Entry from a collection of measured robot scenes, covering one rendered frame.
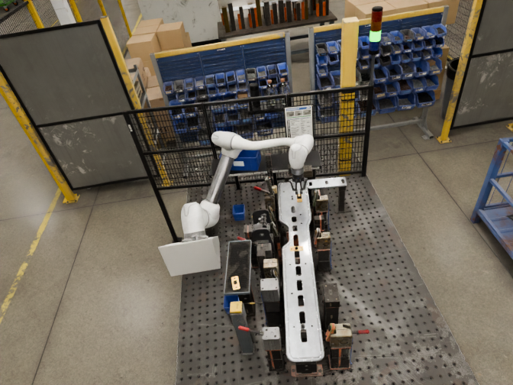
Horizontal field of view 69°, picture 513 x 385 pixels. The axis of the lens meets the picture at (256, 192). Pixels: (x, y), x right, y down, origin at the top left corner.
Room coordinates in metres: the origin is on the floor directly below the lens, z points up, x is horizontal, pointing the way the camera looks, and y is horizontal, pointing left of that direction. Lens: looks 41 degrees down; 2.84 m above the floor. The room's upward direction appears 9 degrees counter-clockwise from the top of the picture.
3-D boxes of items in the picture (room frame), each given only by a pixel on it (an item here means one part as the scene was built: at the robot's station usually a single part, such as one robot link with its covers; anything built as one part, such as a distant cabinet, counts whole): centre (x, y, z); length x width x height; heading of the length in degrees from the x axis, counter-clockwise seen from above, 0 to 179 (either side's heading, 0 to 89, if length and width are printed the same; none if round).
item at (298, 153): (2.00, -0.31, 1.38); 0.13 x 0.11 x 0.16; 147
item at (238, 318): (1.08, 0.20, 0.92); 0.08 x 0.08 x 0.44; 83
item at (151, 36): (6.57, 1.17, 0.52); 1.20 x 0.80 x 1.05; 177
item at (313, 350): (1.51, -0.20, 1.00); 1.38 x 0.22 x 0.02; 173
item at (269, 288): (1.22, 0.01, 0.90); 0.13 x 0.10 x 0.41; 83
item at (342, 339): (0.92, -0.31, 0.88); 0.15 x 0.11 x 0.36; 83
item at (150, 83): (5.17, 1.28, 0.52); 1.21 x 0.81 x 1.05; 4
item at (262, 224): (1.65, 0.00, 0.94); 0.18 x 0.13 x 0.49; 173
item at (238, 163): (2.47, 0.08, 1.10); 0.30 x 0.17 x 0.13; 74
